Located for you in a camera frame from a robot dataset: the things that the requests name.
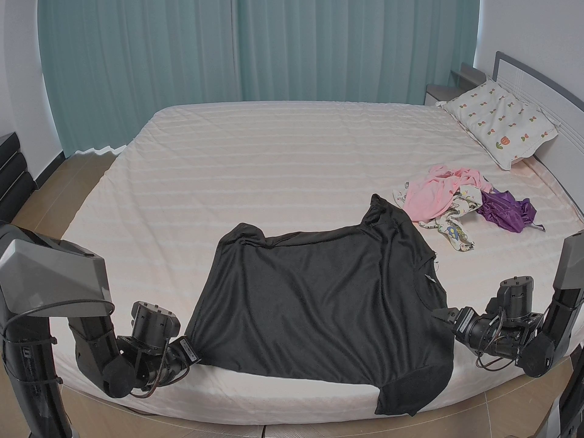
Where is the purple garment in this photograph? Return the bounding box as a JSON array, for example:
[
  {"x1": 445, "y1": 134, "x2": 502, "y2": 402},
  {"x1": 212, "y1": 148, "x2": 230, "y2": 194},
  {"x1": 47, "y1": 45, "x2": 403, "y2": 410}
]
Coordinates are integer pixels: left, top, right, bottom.
[{"x1": 477, "y1": 189, "x2": 546, "y2": 234}]

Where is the bed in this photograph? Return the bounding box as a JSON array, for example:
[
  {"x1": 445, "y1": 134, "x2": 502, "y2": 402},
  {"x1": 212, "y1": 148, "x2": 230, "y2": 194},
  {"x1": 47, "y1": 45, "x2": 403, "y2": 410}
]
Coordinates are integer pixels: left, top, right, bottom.
[{"x1": 48, "y1": 50, "x2": 584, "y2": 425}]

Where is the black T-shirt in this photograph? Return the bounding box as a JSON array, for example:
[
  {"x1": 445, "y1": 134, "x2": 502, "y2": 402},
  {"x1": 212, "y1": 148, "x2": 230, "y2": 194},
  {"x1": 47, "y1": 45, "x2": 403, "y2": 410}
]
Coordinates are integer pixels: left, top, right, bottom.
[{"x1": 185, "y1": 193, "x2": 455, "y2": 416}]

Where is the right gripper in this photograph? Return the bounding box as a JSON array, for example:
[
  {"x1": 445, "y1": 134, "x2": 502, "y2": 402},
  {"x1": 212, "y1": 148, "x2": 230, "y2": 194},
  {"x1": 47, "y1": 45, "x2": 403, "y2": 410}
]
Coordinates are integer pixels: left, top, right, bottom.
[{"x1": 453, "y1": 307, "x2": 492, "y2": 351}]

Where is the pink garment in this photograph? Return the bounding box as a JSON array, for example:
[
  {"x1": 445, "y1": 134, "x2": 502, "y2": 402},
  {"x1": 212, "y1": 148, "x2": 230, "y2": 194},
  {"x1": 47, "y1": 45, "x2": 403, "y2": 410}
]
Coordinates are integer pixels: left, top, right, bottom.
[{"x1": 404, "y1": 163, "x2": 494, "y2": 223}]

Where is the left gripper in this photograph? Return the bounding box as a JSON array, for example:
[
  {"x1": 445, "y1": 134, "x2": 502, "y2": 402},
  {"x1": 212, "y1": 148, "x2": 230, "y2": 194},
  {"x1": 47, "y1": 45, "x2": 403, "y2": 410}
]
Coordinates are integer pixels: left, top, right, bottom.
[{"x1": 163, "y1": 335, "x2": 203, "y2": 378}]

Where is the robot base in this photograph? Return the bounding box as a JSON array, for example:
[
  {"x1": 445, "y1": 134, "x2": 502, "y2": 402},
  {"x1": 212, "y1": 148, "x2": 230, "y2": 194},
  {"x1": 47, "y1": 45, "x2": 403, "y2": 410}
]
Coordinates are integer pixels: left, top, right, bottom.
[{"x1": 544, "y1": 400, "x2": 566, "y2": 438}]

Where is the white printed pillow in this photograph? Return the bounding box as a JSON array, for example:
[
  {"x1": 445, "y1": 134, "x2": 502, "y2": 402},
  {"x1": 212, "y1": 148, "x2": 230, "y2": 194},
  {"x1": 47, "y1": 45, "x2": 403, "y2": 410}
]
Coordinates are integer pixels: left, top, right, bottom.
[{"x1": 436, "y1": 78, "x2": 561, "y2": 171}]

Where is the black chest of drawers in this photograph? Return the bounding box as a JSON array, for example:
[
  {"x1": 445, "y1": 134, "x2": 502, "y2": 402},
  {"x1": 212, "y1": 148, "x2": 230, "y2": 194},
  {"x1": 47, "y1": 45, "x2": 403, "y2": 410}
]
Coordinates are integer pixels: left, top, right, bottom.
[{"x1": 0, "y1": 131, "x2": 36, "y2": 221}]

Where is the white printed garment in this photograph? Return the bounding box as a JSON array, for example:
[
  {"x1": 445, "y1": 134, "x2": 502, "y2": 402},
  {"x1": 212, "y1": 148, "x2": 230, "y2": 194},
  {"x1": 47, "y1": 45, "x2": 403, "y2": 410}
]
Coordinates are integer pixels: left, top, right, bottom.
[{"x1": 392, "y1": 178, "x2": 484, "y2": 252}]

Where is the black cable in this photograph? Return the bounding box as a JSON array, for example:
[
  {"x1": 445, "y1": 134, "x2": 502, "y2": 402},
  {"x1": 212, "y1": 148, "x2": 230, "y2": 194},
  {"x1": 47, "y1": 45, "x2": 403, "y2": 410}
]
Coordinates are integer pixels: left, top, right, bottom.
[{"x1": 0, "y1": 299, "x2": 116, "y2": 341}]

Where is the grey bedside table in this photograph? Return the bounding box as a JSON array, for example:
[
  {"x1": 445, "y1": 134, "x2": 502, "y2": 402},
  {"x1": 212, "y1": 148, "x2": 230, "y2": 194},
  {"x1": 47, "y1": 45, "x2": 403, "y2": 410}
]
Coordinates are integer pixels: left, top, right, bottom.
[{"x1": 424, "y1": 61, "x2": 488, "y2": 106}]

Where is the blue-green curtain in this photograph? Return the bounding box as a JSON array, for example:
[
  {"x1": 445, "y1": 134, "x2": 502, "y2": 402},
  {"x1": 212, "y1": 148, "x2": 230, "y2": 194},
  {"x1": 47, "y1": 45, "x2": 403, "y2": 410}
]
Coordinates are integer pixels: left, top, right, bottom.
[{"x1": 36, "y1": 0, "x2": 482, "y2": 158}]

